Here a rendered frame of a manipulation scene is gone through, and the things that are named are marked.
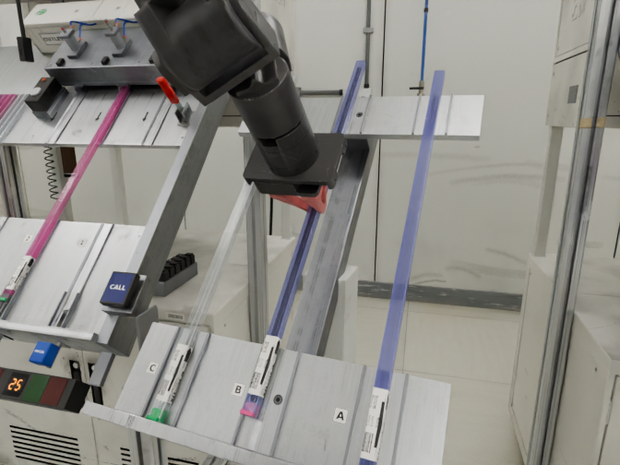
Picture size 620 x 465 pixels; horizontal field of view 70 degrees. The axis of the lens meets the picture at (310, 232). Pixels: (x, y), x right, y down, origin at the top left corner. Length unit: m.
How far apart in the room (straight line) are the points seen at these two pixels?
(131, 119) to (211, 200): 1.83
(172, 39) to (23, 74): 0.95
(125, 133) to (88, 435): 0.78
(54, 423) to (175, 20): 1.18
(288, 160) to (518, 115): 2.10
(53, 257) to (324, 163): 0.53
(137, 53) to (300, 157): 0.65
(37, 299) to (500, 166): 2.15
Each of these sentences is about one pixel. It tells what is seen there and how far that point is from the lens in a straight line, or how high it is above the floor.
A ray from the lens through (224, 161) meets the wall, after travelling 2.70.
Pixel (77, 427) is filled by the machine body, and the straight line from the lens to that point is 1.36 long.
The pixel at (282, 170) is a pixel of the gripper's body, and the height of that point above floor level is 0.97.
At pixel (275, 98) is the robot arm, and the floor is 1.04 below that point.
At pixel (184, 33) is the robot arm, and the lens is 0.37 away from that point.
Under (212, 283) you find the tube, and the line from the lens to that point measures 0.53.
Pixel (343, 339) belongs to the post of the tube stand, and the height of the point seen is 0.74.
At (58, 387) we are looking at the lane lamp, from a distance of 0.74.
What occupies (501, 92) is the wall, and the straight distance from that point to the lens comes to 2.47.
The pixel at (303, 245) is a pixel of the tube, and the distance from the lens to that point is 0.51.
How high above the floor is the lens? 1.03
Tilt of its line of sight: 15 degrees down
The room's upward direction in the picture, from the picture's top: straight up
